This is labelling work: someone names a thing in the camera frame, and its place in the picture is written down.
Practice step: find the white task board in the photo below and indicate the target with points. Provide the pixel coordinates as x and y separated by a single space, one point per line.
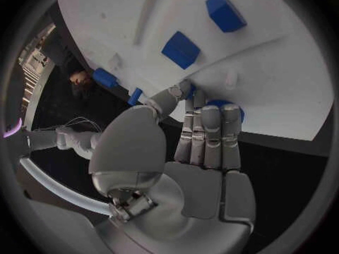
264 67

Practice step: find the blue short cylinder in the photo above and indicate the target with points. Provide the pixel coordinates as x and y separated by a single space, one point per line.
103 78

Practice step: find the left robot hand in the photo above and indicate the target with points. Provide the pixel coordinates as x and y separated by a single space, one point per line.
196 190

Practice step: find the person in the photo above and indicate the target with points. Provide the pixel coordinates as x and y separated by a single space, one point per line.
79 78

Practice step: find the blue round part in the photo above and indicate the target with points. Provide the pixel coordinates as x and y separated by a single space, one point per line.
219 102

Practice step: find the blue block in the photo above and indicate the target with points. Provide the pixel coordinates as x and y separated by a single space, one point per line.
180 49
225 12

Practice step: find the blue peg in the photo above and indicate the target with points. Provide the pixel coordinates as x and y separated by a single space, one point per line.
134 96

